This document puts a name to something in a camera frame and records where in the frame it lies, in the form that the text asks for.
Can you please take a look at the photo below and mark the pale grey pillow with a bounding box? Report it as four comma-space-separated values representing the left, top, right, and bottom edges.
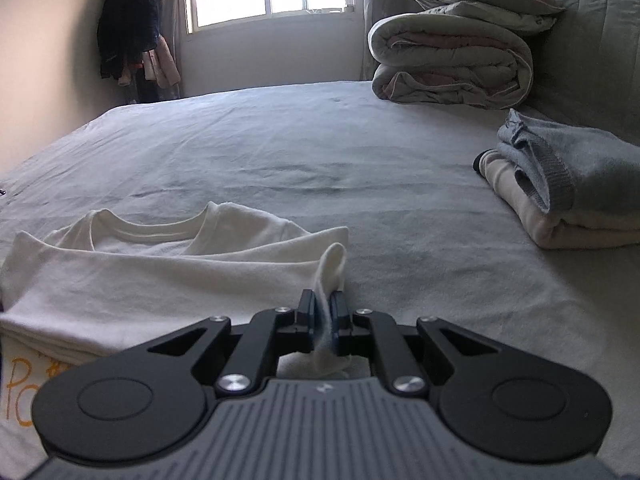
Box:
412, 1, 559, 37

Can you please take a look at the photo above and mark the hanging dark jacket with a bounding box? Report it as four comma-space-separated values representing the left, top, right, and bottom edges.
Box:
97, 0, 161, 80

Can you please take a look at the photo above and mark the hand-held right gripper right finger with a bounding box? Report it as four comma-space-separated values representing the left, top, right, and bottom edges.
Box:
329, 290, 502, 397

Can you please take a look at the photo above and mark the folded cream garment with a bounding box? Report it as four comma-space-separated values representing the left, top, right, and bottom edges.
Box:
474, 149, 640, 250

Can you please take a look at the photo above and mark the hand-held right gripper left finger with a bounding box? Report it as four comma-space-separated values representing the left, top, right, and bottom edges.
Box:
149, 289, 318, 397

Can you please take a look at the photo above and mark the white t-shirt with orange print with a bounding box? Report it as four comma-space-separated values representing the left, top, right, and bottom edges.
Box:
0, 201, 351, 461

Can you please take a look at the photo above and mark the rolled grey pink comforter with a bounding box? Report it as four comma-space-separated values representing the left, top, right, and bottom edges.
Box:
368, 7, 535, 110

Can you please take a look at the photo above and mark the folded grey sweater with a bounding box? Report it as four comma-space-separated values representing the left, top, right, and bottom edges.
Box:
496, 108, 640, 216

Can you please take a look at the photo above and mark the hanging pink garment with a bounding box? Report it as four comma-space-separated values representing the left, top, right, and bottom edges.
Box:
117, 35, 182, 89

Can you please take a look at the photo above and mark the grey padded headboard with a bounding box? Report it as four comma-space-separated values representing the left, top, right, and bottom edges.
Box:
510, 0, 640, 147

